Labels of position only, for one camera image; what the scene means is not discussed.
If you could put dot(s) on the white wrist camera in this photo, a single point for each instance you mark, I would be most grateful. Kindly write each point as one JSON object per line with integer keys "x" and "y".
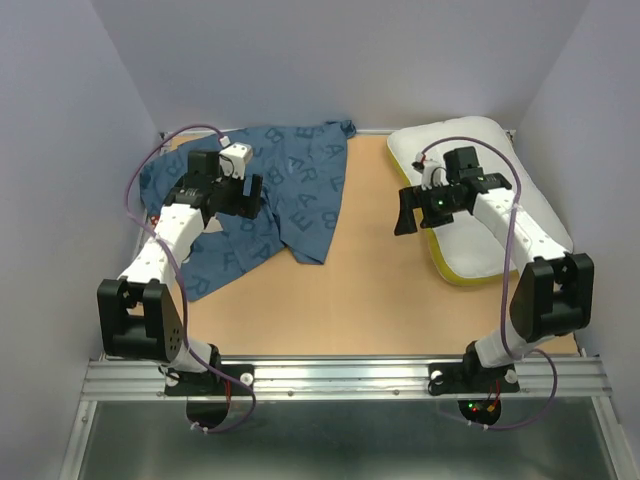
{"x": 234, "y": 159}
{"x": 433, "y": 171}

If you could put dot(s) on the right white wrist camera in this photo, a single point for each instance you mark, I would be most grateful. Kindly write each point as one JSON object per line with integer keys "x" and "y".
{"x": 433, "y": 171}

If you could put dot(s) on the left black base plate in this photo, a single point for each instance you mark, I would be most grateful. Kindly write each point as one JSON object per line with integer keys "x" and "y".
{"x": 184, "y": 384}

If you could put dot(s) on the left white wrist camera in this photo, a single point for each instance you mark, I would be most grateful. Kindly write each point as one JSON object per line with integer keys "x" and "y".
{"x": 234, "y": 159}

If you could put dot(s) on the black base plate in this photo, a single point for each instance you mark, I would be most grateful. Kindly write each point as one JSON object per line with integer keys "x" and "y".
{"x": 184, "y": 384}
{"x": 448, "y": 378}

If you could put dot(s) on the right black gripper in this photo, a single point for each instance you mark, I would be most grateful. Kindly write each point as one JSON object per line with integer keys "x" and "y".
{"x": 414, "y": 197}

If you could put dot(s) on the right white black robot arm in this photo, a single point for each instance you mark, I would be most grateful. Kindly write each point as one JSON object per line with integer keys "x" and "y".
{"x": 553, "y": 297}

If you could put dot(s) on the aluminium mounting rail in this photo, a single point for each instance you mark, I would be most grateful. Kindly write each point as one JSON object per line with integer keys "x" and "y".
{"x": 323, "y": 379}

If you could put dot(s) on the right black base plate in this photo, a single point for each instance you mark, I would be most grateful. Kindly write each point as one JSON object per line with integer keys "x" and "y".
{"x": 448, "y": 378}

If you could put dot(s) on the white pillow yellow edge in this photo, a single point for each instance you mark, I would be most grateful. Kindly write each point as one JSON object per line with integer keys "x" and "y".
{"x": 464, "y": 252}

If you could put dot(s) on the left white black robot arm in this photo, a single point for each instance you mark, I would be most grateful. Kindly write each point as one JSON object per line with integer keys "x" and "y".
{"x": 138, "y": 317}

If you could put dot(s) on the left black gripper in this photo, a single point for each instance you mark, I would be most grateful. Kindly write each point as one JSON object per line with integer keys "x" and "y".
{"x": 247, "y": 206}

